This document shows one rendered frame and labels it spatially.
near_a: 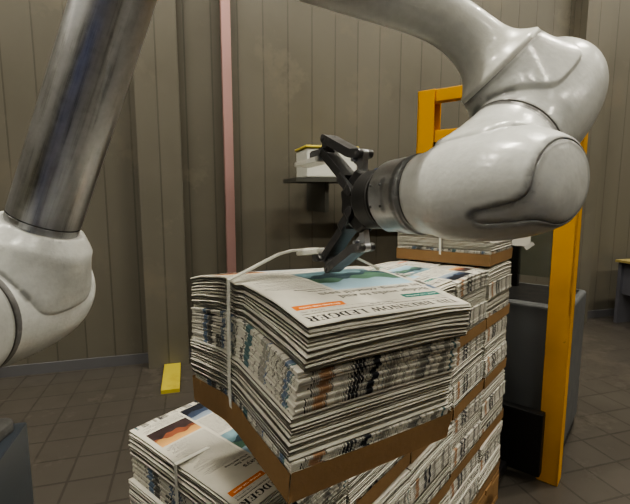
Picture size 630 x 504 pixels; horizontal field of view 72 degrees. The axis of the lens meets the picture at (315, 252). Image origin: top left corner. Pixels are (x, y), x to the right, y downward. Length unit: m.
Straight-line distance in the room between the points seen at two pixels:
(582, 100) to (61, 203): 0.65
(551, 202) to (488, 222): 0.05
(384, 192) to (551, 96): 0.18
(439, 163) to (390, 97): 3.61
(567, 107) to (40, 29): 3.61
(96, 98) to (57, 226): 0.19
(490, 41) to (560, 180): 0.20
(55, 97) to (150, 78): 2.82
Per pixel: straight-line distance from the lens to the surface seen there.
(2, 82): 3.82
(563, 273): 2.15
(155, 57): 3.54
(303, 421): 0.54
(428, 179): 0.43
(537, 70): 0.51
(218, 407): 0.75
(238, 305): 0.63
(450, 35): 0.54
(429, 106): 2.36
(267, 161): 3.61
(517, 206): 0.39
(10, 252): 0.71
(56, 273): 0.72
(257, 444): 0.63
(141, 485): 1.09
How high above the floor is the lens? 1.32
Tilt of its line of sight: 7 degrees down
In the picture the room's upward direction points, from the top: straight up
